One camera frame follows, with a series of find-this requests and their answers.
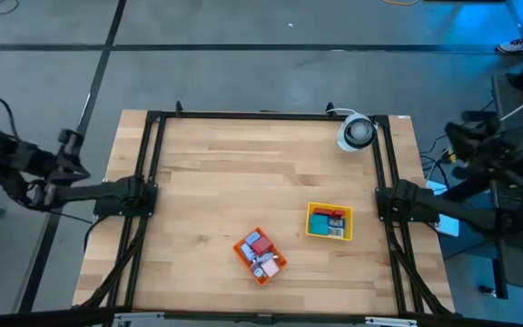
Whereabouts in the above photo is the red wall charger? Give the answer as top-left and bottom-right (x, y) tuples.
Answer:
(251, 236), (274, 258)

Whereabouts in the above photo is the black diagonal frame strut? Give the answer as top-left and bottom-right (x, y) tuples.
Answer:
(434, 174), (494, 213)

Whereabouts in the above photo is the white lamp cable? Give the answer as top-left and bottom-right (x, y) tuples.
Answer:
(324, 106), (358, 117)

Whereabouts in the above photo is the small black floor object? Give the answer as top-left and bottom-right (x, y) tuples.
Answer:
(478, 283), (499, 300)

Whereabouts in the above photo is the yellow plastic basket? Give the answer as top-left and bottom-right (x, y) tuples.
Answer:
(304, 201), (355, 243)

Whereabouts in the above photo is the orange plastic basket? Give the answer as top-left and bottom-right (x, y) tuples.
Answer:
(232, 226), (289, 287)

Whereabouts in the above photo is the white sheet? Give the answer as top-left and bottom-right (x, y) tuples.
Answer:
(424, 179), (461, 238)

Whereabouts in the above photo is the pink square charger block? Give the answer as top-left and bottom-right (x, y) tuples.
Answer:
(261, 258), (281, 278)

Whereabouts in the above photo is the black table frame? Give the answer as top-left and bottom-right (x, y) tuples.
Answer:
(73, 100), (456, 319)

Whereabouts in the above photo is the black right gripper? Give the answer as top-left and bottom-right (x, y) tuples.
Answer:
(445, 121), (523, 182)

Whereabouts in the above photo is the black overhead crossbar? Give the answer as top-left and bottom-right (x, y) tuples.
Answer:
(0, 304), (523, 327)

